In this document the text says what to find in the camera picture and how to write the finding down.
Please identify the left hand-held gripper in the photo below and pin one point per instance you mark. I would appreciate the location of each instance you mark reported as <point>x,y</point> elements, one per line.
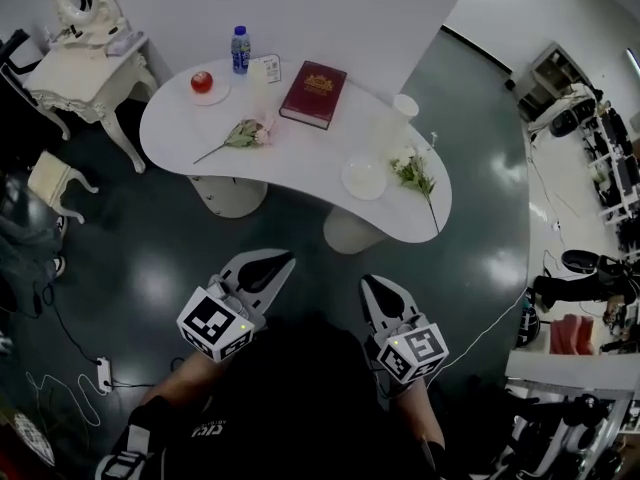
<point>207,320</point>

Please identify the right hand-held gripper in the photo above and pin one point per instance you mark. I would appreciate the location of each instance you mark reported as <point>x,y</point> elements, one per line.
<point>412,350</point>

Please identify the pink flower with green stem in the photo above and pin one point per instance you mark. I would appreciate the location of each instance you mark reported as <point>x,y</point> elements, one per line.
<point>247,134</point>

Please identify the white flower bunch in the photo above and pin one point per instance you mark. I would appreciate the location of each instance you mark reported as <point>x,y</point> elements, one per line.
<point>412,165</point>

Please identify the white frosted cylinder vase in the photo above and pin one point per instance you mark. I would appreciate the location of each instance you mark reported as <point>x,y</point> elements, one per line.
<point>261,90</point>

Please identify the person's left forearm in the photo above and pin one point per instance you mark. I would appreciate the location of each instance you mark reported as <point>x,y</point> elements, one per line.
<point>180,375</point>

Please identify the person's right forearm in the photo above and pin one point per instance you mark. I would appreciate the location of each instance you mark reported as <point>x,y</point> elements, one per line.
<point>425,413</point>

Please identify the white shallow dish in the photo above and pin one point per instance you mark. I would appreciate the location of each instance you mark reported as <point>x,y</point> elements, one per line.
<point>364,177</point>

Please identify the person's black clothing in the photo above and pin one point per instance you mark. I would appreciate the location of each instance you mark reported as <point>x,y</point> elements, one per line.
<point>300,403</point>

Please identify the dark red hardcover book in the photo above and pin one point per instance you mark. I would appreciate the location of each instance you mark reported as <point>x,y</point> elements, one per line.
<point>314,95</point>

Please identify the flat white plate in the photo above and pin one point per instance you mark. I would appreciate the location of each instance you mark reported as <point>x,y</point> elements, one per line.
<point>220,95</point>

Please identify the pink folded cloth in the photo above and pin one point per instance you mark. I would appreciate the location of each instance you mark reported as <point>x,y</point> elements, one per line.
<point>570,335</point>

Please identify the white workbench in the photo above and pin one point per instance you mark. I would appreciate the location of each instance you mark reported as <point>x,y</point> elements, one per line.
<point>565,373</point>

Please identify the white power strip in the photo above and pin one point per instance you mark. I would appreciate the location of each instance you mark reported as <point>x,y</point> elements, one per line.
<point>104,374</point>

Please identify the red apple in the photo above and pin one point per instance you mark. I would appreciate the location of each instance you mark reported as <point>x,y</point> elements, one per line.
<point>202,82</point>

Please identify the white printed card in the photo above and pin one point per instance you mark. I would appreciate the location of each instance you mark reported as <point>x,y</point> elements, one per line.
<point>272,68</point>

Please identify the black and white shoe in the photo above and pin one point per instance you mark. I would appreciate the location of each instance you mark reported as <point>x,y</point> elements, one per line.
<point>59,265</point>

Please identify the clear water bottle blue cap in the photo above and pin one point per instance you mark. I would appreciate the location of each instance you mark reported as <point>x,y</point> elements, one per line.
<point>240,53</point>

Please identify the white and black machine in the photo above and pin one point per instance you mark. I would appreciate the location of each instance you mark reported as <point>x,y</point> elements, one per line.
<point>565,443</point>

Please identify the white ornate stool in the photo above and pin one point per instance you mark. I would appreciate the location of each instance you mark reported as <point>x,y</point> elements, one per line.
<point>50,178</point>

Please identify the white ornate dressing table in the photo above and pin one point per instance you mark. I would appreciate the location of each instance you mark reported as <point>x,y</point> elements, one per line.
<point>90,83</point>

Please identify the desk row with monitors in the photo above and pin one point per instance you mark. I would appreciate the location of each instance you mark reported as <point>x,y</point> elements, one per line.
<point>617,163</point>

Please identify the white open shelf unit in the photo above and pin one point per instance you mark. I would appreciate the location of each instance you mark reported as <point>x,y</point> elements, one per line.
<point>552,75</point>

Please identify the black chair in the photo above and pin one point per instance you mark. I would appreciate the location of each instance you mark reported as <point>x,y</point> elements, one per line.
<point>15,63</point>

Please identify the white table pedestal leg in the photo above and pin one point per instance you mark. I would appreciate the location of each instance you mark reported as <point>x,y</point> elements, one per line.
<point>230,195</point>
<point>350,233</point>

